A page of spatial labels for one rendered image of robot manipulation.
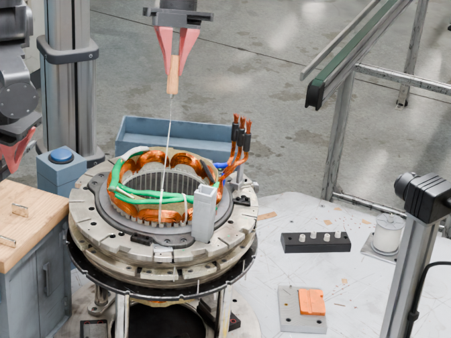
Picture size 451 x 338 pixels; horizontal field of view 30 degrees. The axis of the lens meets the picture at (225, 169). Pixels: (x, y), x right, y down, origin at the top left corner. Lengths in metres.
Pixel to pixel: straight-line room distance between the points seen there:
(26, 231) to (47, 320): 0.23
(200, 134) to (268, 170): 1.91
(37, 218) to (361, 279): 0.73
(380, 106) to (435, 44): 0.98
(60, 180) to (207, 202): 0.43
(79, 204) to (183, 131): 0.40
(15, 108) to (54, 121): 0.64
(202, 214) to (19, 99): 0.34
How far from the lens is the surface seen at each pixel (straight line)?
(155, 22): 1.27
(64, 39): 1.75
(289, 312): 1.68
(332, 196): 3.28
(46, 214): 1.45
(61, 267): 1.55
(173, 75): 1.31
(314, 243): 1.87
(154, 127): 1.75
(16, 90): 1.17
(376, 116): 4.22
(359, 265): 1.86
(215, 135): 1.74
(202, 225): 1.32
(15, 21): 1.21
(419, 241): 1.01
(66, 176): 1.64
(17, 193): 1.51
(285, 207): 2.01
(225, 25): 5.07
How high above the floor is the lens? 1.89
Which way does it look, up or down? 32 degrees down
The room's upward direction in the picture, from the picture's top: 5 degrees clockwise
